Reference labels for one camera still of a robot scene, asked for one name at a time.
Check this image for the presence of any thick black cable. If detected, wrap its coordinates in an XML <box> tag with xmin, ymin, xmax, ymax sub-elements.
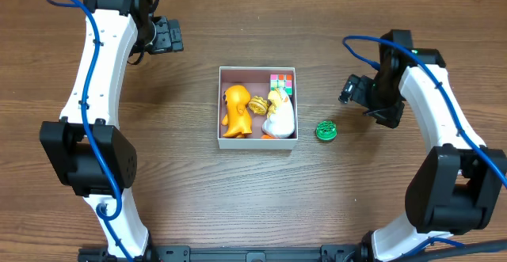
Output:
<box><xmin>390</xmin><ymin>238</ymin><xmax>507</xmax><ymax>262</ymax></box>

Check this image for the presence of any multicoloured puzzle cube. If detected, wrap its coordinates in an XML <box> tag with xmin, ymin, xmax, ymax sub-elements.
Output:
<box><xmin>269</xmin><ymin>74</ymin><xmax>294</xmax><ymax>97</ymax></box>

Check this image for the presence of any gold lattice wheel toy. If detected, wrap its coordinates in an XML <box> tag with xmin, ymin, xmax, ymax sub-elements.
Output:
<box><xmin>248</xmin><ymin>96</ymin><xmax>269</xmax><ymax>116</ymax></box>

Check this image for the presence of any green lattice wheel toy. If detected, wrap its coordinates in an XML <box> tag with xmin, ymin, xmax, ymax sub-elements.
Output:
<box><xmin>315</xmin><ymin>120</ymin><xmax>337</xmax><ymax>142</ymax></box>

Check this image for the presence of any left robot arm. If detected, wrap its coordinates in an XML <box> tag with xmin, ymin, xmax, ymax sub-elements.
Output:
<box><xmin>40</xmin><ymin>0</ymin><xmax>184</xmax><ymax>261</ymax></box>

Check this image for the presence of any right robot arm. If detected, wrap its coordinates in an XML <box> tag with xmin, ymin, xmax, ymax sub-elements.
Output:
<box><xmin>340</xmin><ymin>29</ymin><xmax>506</xmax><ymax>261</ymax></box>

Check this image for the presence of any white plush duck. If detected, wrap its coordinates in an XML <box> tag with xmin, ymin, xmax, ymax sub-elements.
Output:
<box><xmin>261</xmin><ymin>89</ymin><xmax>295</xmax><ymax>139</ymax></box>

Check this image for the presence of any orange dinosaur toy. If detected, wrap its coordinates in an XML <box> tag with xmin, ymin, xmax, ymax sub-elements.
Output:
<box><xmin>221</xmin><ymin>85</ymin><xmax>252</xmax><ymax>138</ymax></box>

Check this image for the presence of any blue right cable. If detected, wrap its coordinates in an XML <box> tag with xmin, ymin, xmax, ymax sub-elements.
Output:
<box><xmin>341</xmin><ymin>35</ymin><xmax>507</xmax><ymax>260</ymax></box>

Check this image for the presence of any white box pink interior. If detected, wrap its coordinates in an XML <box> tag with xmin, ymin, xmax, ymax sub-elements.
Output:
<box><xmin>217</xmin><ymin>66</ymin><xmax>298</xmax><ymax>150</ymax></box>

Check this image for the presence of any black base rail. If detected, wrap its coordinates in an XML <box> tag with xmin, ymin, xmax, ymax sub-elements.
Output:
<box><xmin>77</xmin><ymin>244</ymin><xmax>427</xmax><ymax>262</ymax></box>

